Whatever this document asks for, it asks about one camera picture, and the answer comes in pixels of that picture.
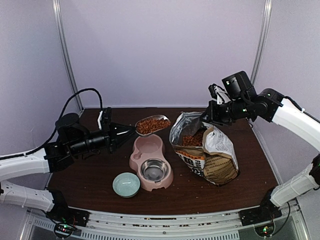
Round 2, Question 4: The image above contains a brown dog food bag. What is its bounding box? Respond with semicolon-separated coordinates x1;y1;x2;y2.
169;111;240;186

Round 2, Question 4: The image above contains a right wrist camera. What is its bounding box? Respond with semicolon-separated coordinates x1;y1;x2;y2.
208;83;231;105

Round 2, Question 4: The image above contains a light green ceramic bowl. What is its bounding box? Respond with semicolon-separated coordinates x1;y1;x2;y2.
112;172;141;198

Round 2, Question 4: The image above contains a brown kibble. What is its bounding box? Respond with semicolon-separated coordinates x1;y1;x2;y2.
136;118;171;135

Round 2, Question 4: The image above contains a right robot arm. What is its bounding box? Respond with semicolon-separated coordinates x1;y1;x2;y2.
200;71;320;221

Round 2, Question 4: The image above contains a circuit board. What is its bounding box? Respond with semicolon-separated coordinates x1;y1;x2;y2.
53;222;76;239
254;223;275;238

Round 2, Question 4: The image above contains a black braided left cable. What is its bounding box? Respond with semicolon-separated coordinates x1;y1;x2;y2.
0;87;104;160

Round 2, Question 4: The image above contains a steel bowl insert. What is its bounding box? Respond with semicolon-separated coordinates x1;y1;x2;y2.
140;159;169;182

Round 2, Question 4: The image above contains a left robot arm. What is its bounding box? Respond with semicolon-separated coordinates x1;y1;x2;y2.
0;109;136;222

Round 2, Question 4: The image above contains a right rear aluminium post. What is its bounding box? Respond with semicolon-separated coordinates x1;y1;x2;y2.
251;0;273;85

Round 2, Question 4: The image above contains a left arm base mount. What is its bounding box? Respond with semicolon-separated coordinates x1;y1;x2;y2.
46;206;90;227

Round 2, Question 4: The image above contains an aluminium post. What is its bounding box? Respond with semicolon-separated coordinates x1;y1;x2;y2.
251;0;273;85
51;0;85;111

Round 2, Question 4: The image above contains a left circuit board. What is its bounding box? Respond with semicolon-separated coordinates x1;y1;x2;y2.
53;222;76;239

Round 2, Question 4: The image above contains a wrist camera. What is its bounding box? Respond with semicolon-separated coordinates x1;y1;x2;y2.
97;107;112;132
208;83;231;105

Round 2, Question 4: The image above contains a metal food scoop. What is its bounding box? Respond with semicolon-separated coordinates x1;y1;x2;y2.
135;114;171;136

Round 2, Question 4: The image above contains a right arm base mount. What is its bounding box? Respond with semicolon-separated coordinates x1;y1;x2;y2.
238;206;282;226

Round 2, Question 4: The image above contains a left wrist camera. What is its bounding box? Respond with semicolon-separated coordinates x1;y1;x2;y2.
97;107;112;132

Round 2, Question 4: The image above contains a right circuit board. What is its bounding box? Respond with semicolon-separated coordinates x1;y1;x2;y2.
254;223;275;238

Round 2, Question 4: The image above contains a left rear aluminium post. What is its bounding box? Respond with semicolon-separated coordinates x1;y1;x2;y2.
51;0;85;111

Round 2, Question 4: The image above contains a pink double pet feeder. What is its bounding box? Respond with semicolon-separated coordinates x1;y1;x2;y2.
129;134;174;192

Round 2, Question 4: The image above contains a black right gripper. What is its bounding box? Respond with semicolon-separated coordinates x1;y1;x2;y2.
199;97;251;126

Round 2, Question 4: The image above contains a front aluminium table rail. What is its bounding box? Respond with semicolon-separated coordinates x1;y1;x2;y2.
24;197;301;240

